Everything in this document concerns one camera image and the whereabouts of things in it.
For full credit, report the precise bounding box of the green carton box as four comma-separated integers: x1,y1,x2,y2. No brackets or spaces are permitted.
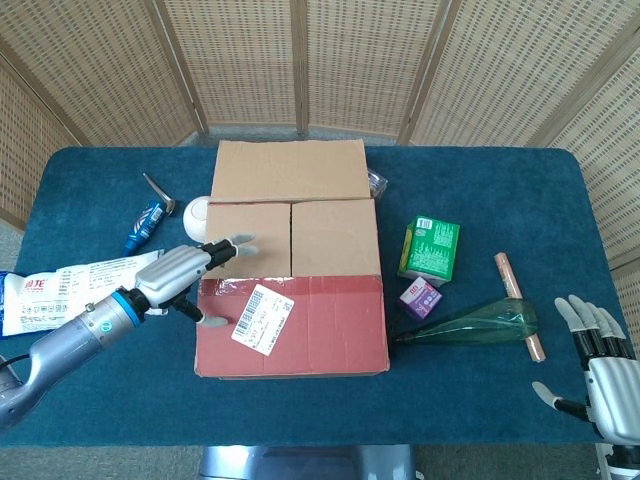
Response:
397,214,461,287

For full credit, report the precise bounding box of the grey metal angle bracket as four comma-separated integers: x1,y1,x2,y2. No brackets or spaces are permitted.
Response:
141,172,177,217

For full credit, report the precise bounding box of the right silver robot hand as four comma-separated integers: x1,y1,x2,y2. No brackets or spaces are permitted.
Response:
531,294,640,444

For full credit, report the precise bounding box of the pink paper roll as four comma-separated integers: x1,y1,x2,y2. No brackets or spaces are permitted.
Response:
493,252,547,363

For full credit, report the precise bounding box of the red cardboard box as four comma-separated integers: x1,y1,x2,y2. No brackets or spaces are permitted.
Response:
193,139,391,380

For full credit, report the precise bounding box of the green plastic bottle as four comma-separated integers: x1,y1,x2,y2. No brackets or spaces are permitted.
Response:
391,297,540,347

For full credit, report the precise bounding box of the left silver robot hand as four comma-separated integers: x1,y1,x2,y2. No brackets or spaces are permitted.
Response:
130,232,261,330

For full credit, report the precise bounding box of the small purple box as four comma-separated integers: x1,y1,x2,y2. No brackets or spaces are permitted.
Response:
398,276,444,323

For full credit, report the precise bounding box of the blue squeeze tube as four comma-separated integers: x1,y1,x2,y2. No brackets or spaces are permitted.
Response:
122,199,168,257

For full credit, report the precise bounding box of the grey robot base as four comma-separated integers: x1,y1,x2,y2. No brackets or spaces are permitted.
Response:
199,443,417,480

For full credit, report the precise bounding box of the clear snack packet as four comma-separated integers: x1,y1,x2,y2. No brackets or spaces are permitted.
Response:
367,168,390,200

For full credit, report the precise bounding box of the white plastic bag package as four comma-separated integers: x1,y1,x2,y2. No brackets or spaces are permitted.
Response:
0,248,166,337

